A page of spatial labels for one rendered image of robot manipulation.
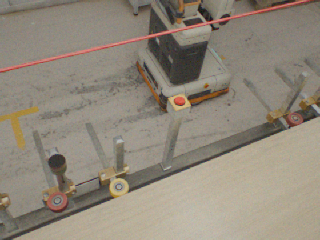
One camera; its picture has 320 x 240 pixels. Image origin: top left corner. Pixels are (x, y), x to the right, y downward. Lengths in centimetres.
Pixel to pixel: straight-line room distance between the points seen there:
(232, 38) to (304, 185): 243
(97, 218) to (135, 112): 158
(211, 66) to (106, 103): 96
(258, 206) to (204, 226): 26
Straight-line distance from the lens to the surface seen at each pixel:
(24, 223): 167
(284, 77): 223
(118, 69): 321
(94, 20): 379
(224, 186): 153
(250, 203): 152
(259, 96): 204
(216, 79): 286
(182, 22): 245
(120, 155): 142
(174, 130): 145
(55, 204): 145
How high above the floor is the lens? 220
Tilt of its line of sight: 52 degrees down
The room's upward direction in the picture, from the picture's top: 10 degrees clockwise
